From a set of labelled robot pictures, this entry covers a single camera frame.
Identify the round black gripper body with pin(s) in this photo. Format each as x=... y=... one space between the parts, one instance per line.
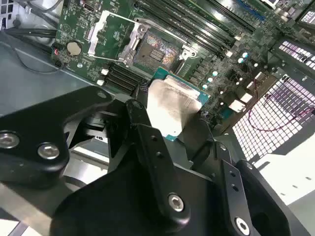
x=123 y=209

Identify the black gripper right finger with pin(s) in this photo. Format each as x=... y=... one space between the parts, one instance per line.
x=233 y=191

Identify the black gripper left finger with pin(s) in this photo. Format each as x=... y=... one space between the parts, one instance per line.
x=37 y=127

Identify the silver-topped CPU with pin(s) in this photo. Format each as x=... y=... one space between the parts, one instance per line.
x=172 y=98

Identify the metal socket cover frame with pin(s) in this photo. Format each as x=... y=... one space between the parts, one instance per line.
x=99 y=23

